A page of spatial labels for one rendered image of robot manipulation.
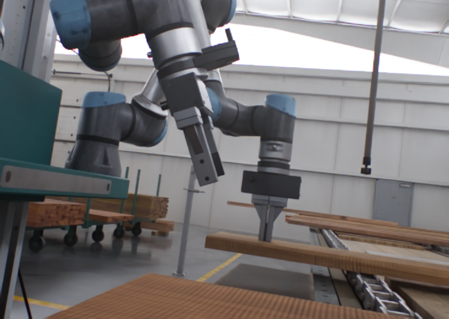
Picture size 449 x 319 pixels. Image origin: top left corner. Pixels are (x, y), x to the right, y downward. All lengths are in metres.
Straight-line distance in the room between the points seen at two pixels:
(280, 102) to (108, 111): 0.47
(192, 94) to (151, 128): 0.69
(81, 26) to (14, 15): 0.58
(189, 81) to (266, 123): 0.42
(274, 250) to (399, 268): 0.25
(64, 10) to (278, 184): 0.57
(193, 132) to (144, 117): 0.70
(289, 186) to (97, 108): 0.55
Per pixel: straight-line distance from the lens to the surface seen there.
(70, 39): 0.65
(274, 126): 0.96
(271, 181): 0.96
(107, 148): 1.17
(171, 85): 0.59
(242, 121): 0.99
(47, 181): 0.90
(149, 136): 1.28
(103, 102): 1.18
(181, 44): 0.63
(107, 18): 0.64
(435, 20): 13.99
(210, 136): 0.70
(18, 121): 1.08
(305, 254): 0.91
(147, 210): 7.67
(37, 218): 4.82
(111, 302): 0.33
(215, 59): 0.62
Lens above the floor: 0.96
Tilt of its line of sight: 5 degrees up
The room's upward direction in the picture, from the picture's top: 7 degrees clockwise
